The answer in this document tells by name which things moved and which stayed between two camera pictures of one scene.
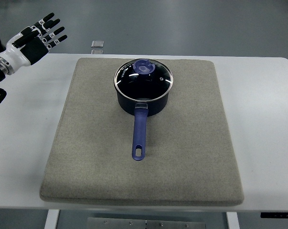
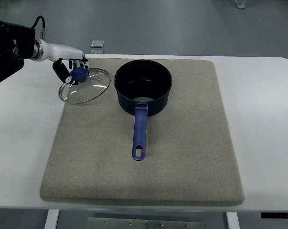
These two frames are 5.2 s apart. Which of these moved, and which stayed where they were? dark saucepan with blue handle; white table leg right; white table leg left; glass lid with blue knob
Moved: glass lid with blue knob
Stayed: white table leg left; white table leg right; dark saucepan with blue handle
